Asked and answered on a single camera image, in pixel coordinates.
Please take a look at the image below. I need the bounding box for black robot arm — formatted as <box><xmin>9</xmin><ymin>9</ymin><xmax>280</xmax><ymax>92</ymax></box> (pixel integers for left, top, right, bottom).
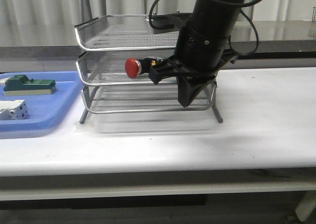
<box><xmin>149</xmin><ymin>0</ymin><xmax>240</xmax><ymax>107</ymax></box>

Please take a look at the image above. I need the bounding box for white circuit breaker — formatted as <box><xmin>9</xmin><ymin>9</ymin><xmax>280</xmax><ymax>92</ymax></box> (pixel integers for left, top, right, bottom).
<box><xmin>0</xmin><ymin>100</ymin><xmax>28</xmax><ymax>120</ymax></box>

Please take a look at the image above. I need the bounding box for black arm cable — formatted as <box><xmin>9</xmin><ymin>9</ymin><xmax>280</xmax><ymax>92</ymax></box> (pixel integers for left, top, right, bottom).
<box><xmin>148</xmin><ymin>0</ymin><xmax>274</xmax><ymax>57</ymax></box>

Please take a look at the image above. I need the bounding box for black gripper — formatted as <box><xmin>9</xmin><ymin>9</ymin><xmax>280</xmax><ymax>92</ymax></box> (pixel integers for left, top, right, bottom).
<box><xmin>149</xmin><ymin>14</ymin><xmax>236</xmax><ymax>108</ymax></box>

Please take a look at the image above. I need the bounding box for white table leg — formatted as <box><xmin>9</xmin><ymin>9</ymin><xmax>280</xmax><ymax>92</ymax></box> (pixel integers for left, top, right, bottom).
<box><xmin>295</xmin><ymin>190</ymin><xmax>316</xmax><ymax>222</ymax></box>

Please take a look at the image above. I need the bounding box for green terminal block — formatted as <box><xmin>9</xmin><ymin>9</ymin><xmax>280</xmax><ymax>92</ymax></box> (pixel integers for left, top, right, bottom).
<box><xmin>3</xmin><ymin>75</ymin><xmax>56</xmax><ymax>96</ymax></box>

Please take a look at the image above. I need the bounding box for grey pleated curtain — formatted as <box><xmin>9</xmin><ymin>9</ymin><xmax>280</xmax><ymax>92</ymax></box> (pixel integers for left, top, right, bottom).
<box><xmin>0</xmin><ymin>0</ymin><xmax>316</xmax><ymax>26</ymax></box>

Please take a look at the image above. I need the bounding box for silver mesh tray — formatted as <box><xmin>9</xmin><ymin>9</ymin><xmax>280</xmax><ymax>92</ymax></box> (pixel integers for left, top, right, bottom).
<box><xmin>81</xmin><ymin>84</ymin><xmax>216</xmax><ymax>114</ymax></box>
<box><xmin>75</xmin><ymin>13</ymin><xmax>192</xmax><ymax>51</ymax></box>
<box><xmin>76</xmin><ymin>49</ymin><xmax>173</xmax><ymax>86</ymax></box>

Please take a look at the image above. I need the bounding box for silver wire rack frame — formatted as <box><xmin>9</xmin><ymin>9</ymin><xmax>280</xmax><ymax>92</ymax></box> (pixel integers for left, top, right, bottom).
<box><xmin>78</xmin><ymin>0</ymin><xmax>224</xmax><ymax>125</ymax></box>

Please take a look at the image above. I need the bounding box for red emergency stop button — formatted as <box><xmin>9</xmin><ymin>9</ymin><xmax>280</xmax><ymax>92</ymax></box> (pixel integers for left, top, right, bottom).
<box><xmin>124</xmin><ymin>57</ymin><xmax>165</xmax><ymax>78</ymax></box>

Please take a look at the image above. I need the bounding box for grey speckled counter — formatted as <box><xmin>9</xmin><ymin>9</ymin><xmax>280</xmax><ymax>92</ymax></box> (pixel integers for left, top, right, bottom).
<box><xmin>0</xmin><ymin>21</ymin><xmax>316</xmax><ymax>73</ymax></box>

